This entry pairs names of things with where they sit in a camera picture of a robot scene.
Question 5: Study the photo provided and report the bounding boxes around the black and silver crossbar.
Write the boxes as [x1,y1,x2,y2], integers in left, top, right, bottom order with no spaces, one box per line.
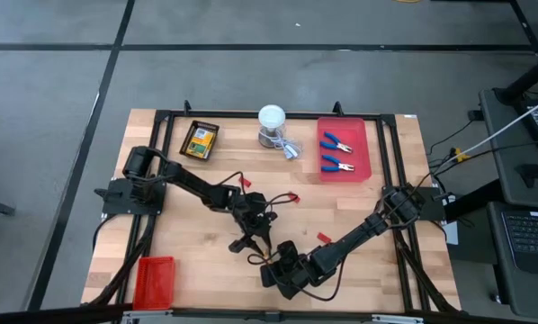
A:
[0,304,538,324]

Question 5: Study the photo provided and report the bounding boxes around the thin white rod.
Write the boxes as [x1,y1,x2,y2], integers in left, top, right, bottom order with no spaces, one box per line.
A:
[433,92,538,171]

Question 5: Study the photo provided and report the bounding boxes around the blue-handled pliers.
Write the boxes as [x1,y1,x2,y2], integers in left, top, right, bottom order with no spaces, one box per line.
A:
[320,154,355,174]
[318,130,354,155]

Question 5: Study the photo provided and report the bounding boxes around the pink translucent plastic bin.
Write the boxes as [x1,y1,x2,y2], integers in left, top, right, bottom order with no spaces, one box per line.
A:
[317,116,372,184]

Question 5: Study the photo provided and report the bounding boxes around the wooden lamp base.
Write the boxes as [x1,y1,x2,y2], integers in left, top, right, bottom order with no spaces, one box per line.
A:
[257,125,288,149]

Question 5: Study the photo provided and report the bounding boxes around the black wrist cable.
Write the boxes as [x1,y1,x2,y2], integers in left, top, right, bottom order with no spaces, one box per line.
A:
[247,252,345,302]
[214,169,300,212]

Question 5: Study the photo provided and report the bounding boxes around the small red mesh tray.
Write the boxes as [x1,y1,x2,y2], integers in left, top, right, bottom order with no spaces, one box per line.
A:
[132,256,176,311]

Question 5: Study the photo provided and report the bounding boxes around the black metal table frame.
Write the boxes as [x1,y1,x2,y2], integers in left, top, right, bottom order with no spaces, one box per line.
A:
[82,99,462,314]

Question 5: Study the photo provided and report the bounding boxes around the white paper sheet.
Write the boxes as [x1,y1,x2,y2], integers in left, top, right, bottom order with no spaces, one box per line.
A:
[442,220,459,247]

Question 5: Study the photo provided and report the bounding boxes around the dark grey laptop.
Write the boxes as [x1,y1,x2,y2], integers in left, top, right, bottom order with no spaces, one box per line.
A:
[487,201,538,319]

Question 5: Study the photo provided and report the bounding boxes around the dark grey side table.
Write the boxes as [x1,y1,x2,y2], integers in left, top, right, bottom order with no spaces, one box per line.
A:
[479,87,538,208]

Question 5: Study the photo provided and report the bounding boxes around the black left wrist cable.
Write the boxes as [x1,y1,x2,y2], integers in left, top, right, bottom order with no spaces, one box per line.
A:
[214,169,300,212]

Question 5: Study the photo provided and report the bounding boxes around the white light bulb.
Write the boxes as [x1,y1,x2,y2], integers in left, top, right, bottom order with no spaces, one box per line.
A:
[257,103,287,131]

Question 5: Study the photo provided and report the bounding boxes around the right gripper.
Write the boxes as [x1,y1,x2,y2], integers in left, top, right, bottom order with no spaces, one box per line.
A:
[260,240,327,301]

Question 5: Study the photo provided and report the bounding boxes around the black mesh basket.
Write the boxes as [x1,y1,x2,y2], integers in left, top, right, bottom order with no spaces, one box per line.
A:
[179,119,221,162]

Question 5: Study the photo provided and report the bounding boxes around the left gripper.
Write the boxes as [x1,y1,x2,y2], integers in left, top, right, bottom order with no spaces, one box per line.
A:
[228,209,279,260]

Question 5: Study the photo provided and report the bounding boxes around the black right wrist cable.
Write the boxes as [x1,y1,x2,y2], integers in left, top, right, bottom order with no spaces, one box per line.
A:
[247,252,345,302]

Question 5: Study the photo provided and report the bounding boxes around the white lamp power cable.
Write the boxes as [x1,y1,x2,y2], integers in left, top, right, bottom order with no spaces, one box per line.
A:
[268,130,304,161]

